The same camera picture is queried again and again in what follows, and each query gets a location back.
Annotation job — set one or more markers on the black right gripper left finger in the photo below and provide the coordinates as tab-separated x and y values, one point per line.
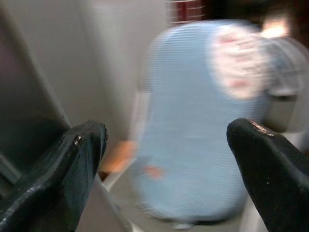
53	188

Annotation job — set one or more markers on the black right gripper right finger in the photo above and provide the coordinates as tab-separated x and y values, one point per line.
275	183

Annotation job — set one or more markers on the silver mini fridge cabinet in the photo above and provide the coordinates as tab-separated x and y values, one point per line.
96	60

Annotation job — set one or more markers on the light blue cartoon bag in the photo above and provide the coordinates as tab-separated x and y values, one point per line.
188	120

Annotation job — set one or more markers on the maroon lattice screen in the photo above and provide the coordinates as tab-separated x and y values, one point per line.
188	12

